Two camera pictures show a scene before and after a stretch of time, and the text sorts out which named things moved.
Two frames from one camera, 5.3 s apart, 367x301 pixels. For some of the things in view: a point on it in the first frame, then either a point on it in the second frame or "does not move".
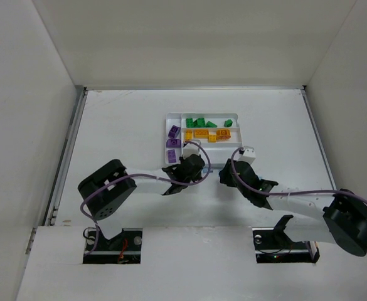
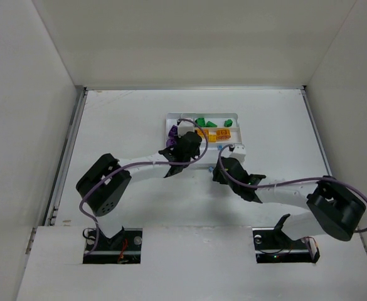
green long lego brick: x=200 y=122 does not move
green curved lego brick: x=210 y=125 does not move
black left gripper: x=194 y=162 → x=177 y=138
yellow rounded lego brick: x=223 y=135 does not move
